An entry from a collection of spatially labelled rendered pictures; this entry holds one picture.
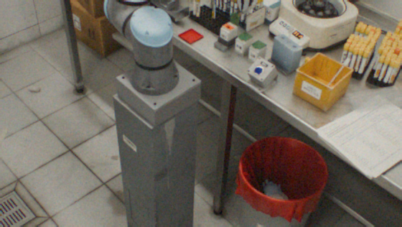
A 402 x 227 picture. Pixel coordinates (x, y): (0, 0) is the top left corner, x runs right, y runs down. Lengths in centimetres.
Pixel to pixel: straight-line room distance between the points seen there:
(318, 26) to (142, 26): 69
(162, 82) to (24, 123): 152
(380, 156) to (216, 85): 128
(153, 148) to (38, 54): 190
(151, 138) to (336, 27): 78
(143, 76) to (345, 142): 63
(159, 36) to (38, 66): 194
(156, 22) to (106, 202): 124
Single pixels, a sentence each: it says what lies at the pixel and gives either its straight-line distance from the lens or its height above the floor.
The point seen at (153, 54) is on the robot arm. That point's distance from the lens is 147.
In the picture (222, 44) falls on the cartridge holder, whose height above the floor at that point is 89.
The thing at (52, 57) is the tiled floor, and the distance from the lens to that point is 336.
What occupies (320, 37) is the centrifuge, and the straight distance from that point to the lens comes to 188.
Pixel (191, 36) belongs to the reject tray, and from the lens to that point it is 193.
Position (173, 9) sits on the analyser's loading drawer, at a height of 91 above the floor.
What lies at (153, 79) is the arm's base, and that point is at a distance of 152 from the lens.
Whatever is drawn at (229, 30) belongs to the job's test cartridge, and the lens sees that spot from 184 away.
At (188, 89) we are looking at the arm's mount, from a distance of 158.
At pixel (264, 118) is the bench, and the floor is 27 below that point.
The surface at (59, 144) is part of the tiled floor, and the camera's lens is 278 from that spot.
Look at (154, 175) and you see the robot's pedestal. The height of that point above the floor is 64.
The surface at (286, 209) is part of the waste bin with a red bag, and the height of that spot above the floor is 39.
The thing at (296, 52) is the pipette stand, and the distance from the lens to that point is 174.
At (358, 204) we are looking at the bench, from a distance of 225.
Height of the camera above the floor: 197
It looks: 44 degrees down
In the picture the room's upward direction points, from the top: 3 degrees clockwise
